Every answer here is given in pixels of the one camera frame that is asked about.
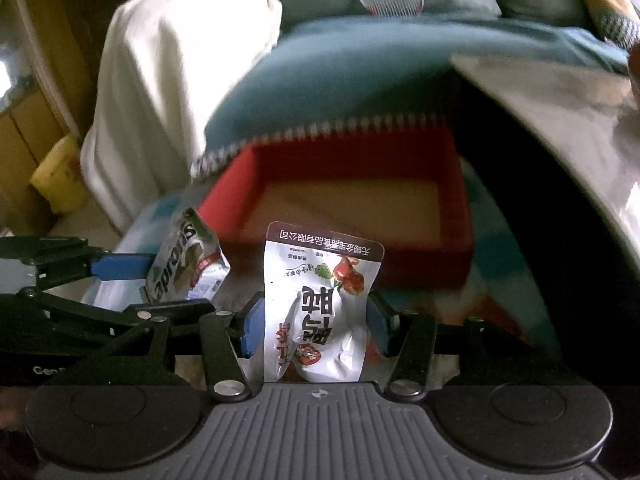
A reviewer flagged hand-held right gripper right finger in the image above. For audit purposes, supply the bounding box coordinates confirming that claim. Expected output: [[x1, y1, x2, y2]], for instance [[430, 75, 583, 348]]
[[366, 291, 597, 402]]

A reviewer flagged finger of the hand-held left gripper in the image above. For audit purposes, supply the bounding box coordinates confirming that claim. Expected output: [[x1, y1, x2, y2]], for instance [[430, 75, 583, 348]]
[[34, 249, 157, 291], [20, 287, 217, 332]]

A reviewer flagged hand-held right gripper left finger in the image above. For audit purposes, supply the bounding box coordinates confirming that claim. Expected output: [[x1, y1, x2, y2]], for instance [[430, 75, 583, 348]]
[[44, 292, 268, 403]]

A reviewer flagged green and white snack packet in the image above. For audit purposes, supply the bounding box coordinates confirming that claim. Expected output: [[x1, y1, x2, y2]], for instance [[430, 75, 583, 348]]
[[146, 207, 231, 304]]

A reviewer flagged white snack packet red print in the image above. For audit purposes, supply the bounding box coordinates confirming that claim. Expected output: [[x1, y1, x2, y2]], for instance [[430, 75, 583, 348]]
[[263, 221, 386, 384]]

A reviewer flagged red cardboard box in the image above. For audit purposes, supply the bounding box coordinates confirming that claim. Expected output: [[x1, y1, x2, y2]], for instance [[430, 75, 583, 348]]
[[197, 126, 476, 290]]

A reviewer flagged blue checkered bedsheet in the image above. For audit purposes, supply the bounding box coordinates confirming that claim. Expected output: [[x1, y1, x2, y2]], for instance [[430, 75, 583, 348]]
[[80, 160, 566, 391]]

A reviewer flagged yellow bin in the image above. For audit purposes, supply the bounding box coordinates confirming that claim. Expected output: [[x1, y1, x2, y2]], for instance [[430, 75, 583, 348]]
[[29, 135, 94, 214]]

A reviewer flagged white cloth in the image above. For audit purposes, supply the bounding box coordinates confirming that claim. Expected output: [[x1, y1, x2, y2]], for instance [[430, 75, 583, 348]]
[[80, 0, 284, 232]]

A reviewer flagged wooden cabinet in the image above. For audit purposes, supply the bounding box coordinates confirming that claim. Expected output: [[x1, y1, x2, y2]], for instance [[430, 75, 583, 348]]
[[0, 0, 161, 233]]

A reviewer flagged teal pillow houndstooth trim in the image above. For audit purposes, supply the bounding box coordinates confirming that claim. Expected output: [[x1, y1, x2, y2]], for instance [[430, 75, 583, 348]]
[[191, 19, 632, 182]]

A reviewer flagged grey flat board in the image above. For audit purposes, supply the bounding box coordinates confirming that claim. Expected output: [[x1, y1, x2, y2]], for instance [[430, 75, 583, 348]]
[[449, 52, 640, 261]]

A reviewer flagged patterned cushion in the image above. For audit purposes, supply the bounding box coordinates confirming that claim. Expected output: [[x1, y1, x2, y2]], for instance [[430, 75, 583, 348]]
[[570, 0, 640, 52]]

